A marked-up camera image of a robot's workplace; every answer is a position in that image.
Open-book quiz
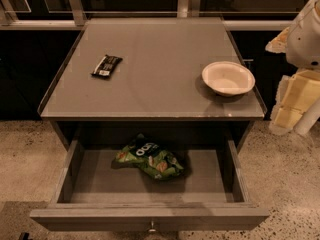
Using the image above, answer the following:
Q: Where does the open grey top drawer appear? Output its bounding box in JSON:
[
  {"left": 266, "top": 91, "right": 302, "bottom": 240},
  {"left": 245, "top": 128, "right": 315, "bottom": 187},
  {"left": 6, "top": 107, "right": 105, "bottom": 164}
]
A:
[{"left": 30, "top": 136, "right": 269, "bottom": 231}]

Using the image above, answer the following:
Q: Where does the metal railing frame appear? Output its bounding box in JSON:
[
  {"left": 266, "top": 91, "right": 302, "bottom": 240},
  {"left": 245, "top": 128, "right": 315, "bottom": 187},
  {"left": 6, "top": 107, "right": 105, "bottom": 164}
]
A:
[{"left": 0, "top": 0, "right": 309, "bottom": 31}]

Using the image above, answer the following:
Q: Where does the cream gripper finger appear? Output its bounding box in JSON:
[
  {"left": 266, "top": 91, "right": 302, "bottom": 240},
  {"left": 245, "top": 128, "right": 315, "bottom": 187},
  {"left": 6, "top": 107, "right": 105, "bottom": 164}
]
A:
[
  {"left": 269, "top": 69, "right": 320, "bottom": 135},
  {"left": 265, "top": 28, "right": 289, "bottom": 54}
]

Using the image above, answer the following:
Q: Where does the grey cabinet with counter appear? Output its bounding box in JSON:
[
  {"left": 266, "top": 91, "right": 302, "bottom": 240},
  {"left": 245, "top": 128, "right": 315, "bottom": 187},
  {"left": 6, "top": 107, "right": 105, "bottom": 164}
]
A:
[{"left": 37, "top": 16, "right": 268, "bottom": 152}]

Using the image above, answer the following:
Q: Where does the white paper bowl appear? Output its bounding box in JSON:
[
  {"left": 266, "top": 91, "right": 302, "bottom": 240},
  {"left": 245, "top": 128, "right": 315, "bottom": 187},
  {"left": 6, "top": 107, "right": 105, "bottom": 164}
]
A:
[{"left": 202, "top": 61, "right": 255, "bottom": 97}]

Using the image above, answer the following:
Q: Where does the green rice chip bag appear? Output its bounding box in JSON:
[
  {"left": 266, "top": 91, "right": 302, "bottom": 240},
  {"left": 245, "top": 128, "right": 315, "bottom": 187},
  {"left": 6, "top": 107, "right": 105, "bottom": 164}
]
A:
[{"left": 115, "top": 134, "right": 184, "bottom": 180}]

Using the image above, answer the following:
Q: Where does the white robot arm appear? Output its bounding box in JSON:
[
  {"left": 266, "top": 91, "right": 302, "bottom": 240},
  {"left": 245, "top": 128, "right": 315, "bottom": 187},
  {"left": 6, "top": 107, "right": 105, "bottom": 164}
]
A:
[{"left": 265, "top": 0, "right": 320, "bottom": 135}]

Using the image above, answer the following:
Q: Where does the metal drawer knob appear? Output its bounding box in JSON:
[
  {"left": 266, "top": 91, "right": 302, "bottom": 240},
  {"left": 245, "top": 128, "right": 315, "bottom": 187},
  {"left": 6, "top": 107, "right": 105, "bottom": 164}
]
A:
[{"left": 148, "top": 220, "right": 157, "bottom": 233}]

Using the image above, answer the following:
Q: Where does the black snack bar wrapper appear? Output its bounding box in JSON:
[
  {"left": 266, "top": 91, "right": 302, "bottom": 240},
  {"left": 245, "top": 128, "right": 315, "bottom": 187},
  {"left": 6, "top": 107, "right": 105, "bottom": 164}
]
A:
[{"left": 91, "top": 55, "right": 123, "bottom": 78}]

